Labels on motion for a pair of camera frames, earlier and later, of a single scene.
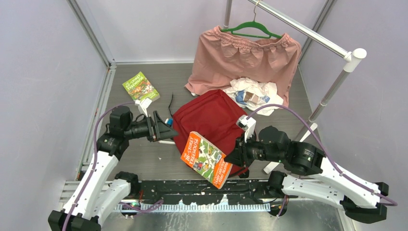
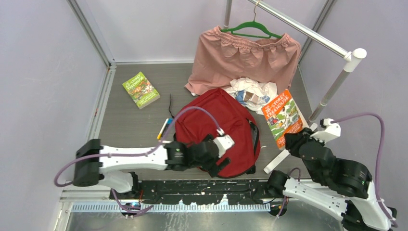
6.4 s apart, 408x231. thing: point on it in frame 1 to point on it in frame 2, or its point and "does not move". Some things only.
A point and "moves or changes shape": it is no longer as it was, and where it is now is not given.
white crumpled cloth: [252, 95] does not move
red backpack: [214, 116] does not move
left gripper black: [157, 126] to [213, 168]
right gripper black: [240, 156] to [292, 138]
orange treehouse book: [205, 158] moves or changes shape
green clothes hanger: [253, 23] does not move
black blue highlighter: [169, 121] does not move
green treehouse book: [139, 89] does not move
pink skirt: [222, 58] does not move
